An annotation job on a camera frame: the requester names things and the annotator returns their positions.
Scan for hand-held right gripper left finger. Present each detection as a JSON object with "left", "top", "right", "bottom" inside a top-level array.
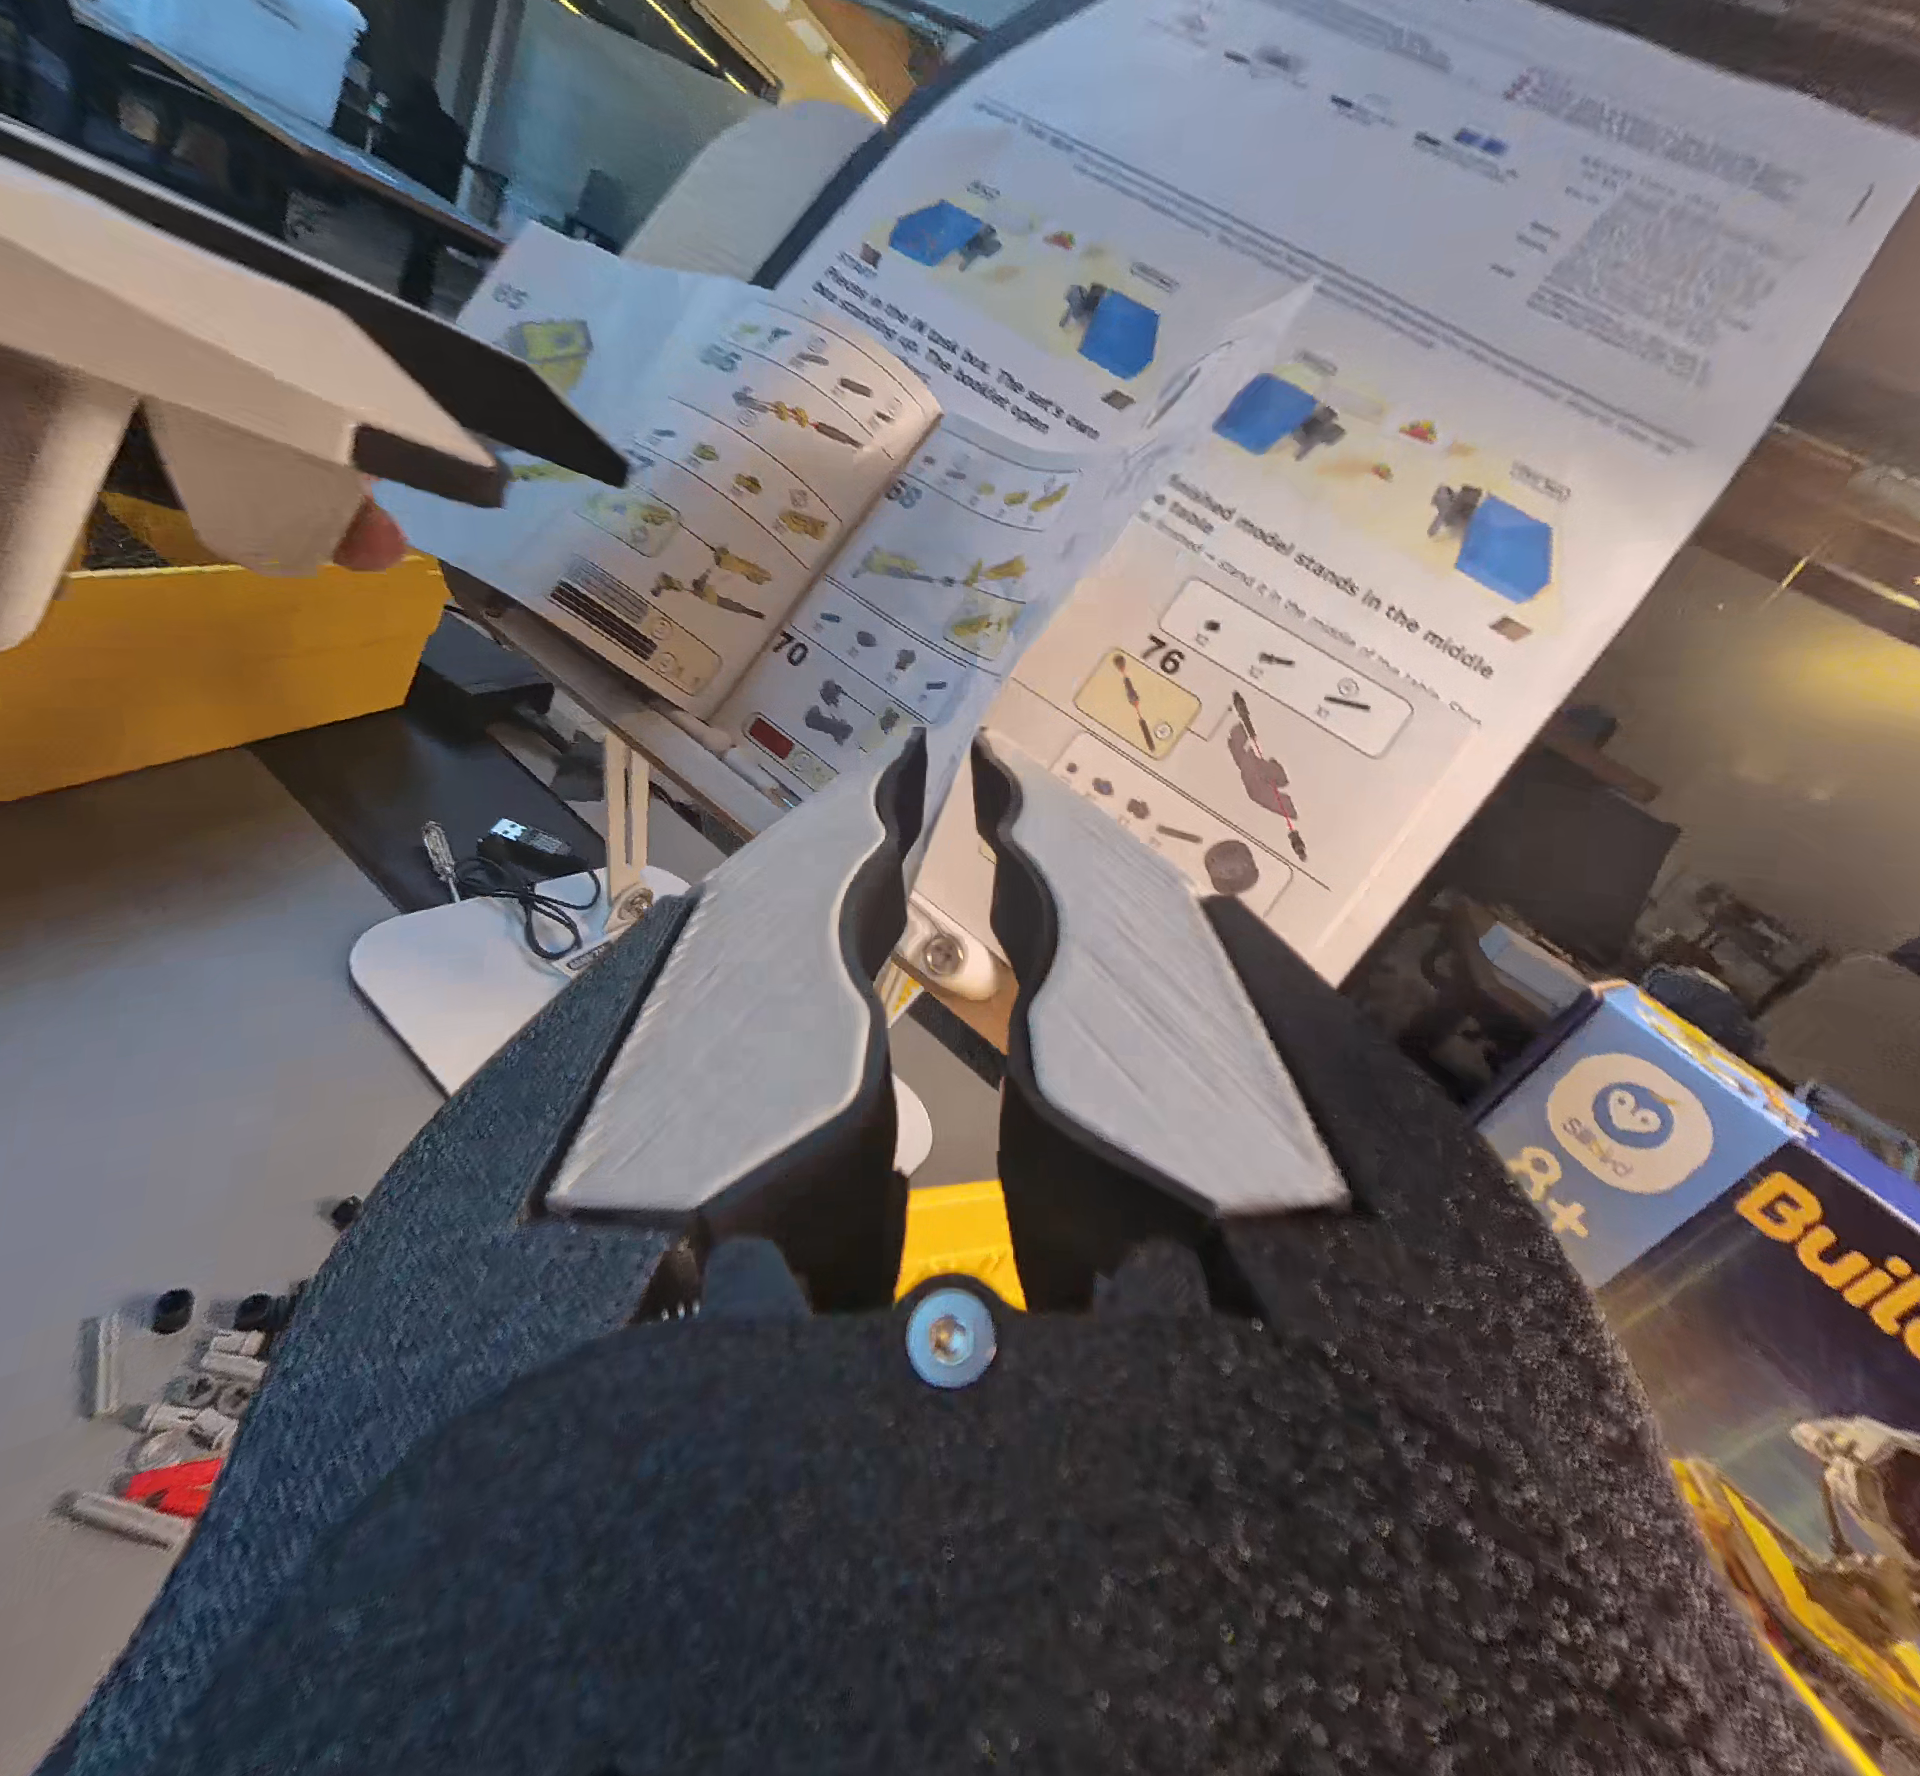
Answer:
[{"left": 543, "top": 730, "right": 931, "bottom": 1220}]

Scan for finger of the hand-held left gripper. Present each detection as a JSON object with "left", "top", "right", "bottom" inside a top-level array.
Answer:
[
  {"left": 0, "top": 156, "right": 512, "bottom": 510},
  {"left": 0, "top": 114, "right": 634, "bottom": 491}
]

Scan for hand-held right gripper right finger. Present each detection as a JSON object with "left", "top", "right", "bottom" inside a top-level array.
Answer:
[{"left": 971, "top": 733, "right": 1352, "bottom": 1220}]

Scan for building manual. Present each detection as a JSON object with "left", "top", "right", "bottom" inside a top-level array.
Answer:
[{"left": 375, "top": 222, "right": 1427, "bottom": 946}]

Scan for pile of red black parts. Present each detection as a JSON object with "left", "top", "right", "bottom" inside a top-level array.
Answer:
[{"left": 59, "top": 1198, "right": 362, "bottom": 1553}]

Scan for large printed task sheet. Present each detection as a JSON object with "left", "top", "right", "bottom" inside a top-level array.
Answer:
[{"left": 758, "top": 0, "right": 1920, "bottom": 982}]

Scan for colourful toy kit box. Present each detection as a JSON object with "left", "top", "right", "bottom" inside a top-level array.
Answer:
[{"left": 1478, "top": 979, "right": 1920, "bottom": 1776}]

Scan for black cable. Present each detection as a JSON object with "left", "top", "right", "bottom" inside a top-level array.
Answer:
[{"left": 456, "top": 816, "right": 601, "bottom": 959}]

